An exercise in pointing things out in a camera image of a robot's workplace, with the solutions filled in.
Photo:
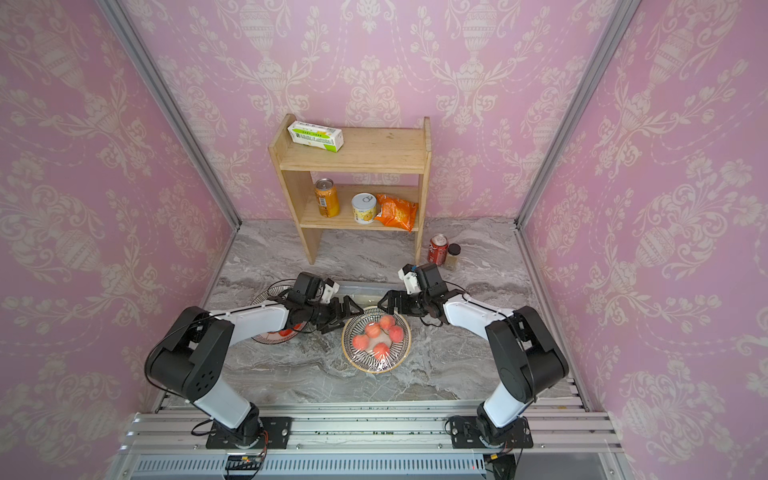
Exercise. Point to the white green carton box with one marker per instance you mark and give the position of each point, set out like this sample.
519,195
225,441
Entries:
317,136

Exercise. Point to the white yellow tin can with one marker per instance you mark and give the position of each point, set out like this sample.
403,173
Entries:
365,208

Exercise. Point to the clear plastic wrap sheet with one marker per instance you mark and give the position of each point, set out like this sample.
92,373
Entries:
396,360

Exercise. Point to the orange drink can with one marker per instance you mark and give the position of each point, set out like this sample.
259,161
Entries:
327,198

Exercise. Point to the peach top right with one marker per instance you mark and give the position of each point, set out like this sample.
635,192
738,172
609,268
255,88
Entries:
386,322

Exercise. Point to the peach top left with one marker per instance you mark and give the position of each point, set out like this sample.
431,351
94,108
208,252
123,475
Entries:
373,330

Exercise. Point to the cream plastic wrap dispenser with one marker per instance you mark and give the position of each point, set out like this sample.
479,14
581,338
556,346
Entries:
366,294

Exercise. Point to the red cola can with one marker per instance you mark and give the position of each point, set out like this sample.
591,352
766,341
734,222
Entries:
438,249

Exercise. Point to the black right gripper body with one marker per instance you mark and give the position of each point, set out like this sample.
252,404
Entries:
419,306

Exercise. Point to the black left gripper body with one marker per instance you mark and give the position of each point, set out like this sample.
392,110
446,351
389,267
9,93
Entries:
324,314

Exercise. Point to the orange snack bag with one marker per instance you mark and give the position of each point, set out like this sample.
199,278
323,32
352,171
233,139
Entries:
396,212

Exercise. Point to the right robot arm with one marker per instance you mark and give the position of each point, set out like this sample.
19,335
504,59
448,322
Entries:
527,358

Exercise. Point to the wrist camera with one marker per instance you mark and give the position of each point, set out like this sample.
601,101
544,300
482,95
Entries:
329,289
407,274

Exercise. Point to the aluminium corner rail left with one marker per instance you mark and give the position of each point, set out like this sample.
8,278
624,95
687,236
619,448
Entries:
147,68

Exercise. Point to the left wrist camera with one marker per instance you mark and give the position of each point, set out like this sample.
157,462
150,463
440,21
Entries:
329,289

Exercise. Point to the aluminium corner rail right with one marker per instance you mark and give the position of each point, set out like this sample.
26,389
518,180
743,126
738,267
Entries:
604,51

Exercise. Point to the spice jar with black lid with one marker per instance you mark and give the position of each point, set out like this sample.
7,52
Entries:
453,253

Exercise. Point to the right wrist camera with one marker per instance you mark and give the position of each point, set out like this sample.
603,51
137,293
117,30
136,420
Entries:
407,274

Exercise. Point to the aluminium corner rail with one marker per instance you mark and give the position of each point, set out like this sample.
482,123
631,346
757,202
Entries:
147,68
604,51

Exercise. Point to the wooden shelf unit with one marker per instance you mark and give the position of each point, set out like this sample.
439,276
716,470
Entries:
366,150

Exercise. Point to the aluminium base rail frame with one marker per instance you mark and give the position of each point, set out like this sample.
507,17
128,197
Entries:
556,438

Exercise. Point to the glass plate of strawberries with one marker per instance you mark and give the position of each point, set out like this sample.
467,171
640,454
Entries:
285,335

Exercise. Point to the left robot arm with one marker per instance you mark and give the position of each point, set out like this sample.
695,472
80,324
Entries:
189,360

